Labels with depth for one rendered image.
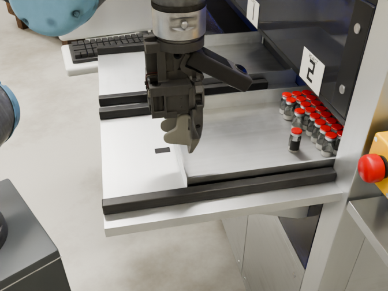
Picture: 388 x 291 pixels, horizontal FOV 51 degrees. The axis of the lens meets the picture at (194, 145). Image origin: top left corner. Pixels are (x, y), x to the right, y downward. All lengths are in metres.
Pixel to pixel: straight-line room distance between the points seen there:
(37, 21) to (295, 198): 0.48
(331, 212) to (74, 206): 1.41
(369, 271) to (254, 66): 0.57
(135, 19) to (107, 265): 0.96
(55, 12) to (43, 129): 2.15
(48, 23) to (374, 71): 0.43
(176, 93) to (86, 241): 1.30
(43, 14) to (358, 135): 0.47
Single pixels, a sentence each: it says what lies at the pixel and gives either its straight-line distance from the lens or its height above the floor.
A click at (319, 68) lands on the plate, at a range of 0.76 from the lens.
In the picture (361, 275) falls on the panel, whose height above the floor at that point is 0.64.
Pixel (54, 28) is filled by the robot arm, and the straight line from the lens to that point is 0.43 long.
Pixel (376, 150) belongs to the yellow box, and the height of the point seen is 1.01.
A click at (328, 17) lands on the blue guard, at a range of 0.73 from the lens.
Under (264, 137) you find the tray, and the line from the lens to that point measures 0.82.
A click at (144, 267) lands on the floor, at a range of 1.69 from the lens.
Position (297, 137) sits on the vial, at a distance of 0.77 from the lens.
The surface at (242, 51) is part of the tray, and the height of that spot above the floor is 0.88.
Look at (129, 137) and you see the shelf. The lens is 0.83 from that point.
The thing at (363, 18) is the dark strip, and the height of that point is 1.16.
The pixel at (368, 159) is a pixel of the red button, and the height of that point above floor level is 1.01.
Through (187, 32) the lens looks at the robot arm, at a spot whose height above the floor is 1.15.
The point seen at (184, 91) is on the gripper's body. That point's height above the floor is 1.06.
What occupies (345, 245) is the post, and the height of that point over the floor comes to 0.75.
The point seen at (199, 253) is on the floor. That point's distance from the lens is 1.72.
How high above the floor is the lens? 1.35
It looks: 37 degrees down
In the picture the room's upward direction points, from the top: straight up
